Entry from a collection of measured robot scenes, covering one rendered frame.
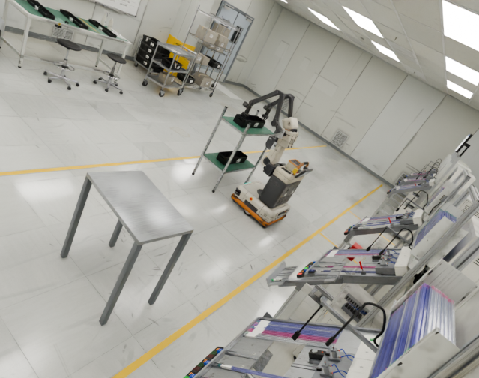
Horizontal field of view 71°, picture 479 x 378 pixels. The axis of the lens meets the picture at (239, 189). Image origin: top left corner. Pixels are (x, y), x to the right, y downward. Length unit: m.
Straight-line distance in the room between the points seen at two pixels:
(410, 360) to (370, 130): 10.51
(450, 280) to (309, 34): 11.28
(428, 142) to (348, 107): 2.57
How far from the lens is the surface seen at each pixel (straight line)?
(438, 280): 1.67
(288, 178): 4.23
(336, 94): 11.77
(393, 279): 2.62
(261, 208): 4.41
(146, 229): 2.17
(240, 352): 1.89
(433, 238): 2.49
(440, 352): 1.11
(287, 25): 12.86
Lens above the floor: 2.13
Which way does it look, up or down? 25 degrees down
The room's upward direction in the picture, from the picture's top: 30 degrees clockwise
